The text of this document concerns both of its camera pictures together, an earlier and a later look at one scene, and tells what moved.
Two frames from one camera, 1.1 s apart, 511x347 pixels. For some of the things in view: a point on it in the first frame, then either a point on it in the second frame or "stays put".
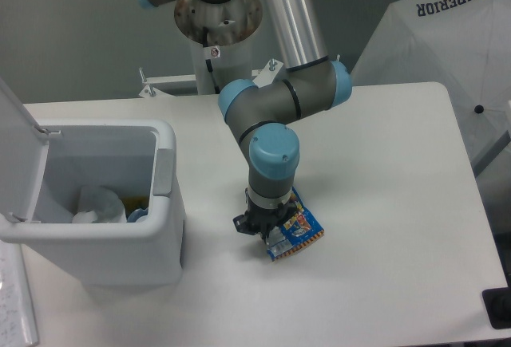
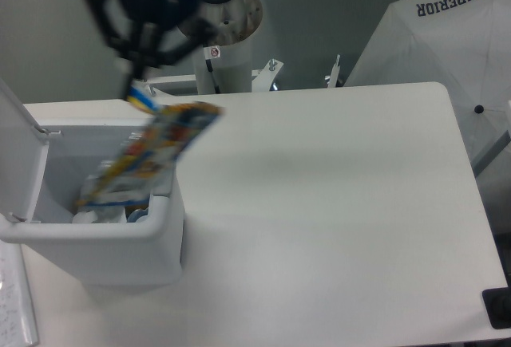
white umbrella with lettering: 457,35 stays put
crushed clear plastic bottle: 136,214 stays put
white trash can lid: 24,147 stays put
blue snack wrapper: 300,229 -> 140,167
